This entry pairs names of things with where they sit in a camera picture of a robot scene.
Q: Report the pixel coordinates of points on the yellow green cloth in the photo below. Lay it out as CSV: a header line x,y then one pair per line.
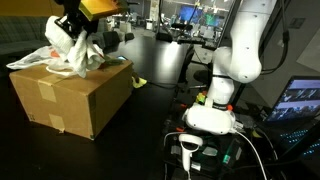
x,y
140,82

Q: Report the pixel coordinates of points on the open laptop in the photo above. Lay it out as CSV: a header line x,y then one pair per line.
x,y
296,100

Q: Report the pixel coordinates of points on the white cloth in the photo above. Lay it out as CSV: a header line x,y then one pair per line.
x,y
80,53

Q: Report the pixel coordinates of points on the grey plaid sofa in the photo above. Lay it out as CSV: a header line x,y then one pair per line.
x,y
20,33

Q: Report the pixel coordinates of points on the white VR controller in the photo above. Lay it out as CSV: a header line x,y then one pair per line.
x,y
188,143

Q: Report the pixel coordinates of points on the black stereo camera bar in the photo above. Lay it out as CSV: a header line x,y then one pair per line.
x,y
181,26

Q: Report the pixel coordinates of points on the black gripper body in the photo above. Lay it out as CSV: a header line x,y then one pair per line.
x,y
73,11

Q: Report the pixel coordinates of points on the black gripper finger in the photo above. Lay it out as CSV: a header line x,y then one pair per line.
x,y
66,25
90,26

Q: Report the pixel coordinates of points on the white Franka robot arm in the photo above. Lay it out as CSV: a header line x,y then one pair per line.
x,y
236,56

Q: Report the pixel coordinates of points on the small orange knob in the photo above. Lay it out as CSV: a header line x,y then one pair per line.
x,y
229,107

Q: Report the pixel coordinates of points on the grey tablet lit screen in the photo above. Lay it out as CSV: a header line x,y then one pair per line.
x,y
122,57

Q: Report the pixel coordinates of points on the white VR headset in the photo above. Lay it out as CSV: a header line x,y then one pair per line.
x,y
208,118

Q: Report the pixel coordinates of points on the large cardboard box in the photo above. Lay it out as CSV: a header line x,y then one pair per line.
x,y
76,96

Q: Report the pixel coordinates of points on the small yellow green object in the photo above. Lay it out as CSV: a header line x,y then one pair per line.
x,y
200,98

